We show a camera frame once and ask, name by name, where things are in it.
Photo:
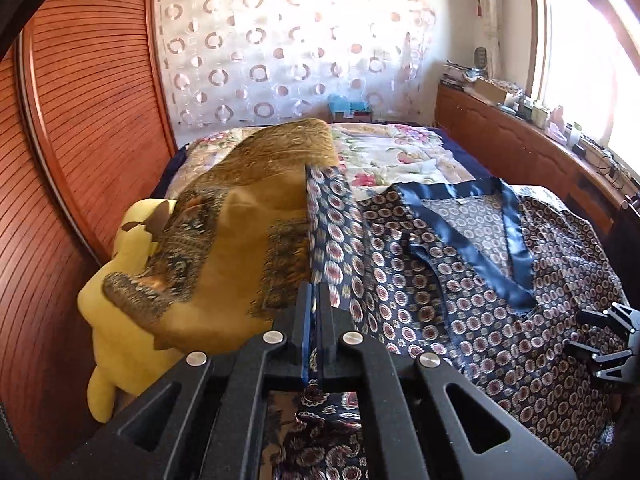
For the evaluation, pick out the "teal box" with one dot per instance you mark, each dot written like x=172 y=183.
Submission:
x=350 y=107

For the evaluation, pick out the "window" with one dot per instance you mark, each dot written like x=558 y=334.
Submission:
x=575 y=60

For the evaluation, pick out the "pink tissue box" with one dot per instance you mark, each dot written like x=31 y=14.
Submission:
x=557 y=122

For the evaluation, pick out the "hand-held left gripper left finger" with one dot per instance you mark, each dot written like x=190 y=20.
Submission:
x=306 y=320

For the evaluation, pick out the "cardboard box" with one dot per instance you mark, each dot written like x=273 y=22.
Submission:
x=492 y=91

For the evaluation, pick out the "floral bedsheet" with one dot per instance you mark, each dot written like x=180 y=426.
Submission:
x=400 y=155

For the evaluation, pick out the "white lace curtain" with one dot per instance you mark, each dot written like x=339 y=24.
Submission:
x=485 y=5

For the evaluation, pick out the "sheer circle-patterned curtain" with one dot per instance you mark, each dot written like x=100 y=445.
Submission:
x=280 y=45

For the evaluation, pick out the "navy circle-patterned shirt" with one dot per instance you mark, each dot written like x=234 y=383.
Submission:
x=450 y=310

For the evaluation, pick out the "wooden cabinet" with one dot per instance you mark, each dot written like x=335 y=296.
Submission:
x=500 y=135

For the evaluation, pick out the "grey oval ornament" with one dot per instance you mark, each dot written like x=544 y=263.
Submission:
x=480 y=56

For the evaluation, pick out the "mustard patterned cloth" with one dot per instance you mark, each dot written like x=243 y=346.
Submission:
x=240 y=220

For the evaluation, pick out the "wooden slatted wardrobe door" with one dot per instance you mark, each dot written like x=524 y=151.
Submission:
x=75 y=135

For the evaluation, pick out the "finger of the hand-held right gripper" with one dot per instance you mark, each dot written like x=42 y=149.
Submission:
x=620 y=317
x=612 y=362

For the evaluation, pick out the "yellow plush toy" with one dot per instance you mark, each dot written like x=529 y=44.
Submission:
x=115 y=340

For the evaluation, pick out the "navy bed sheet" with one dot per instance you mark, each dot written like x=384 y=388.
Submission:
x=465 y=155

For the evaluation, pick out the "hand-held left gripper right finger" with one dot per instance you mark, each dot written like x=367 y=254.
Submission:
x=325 y=320

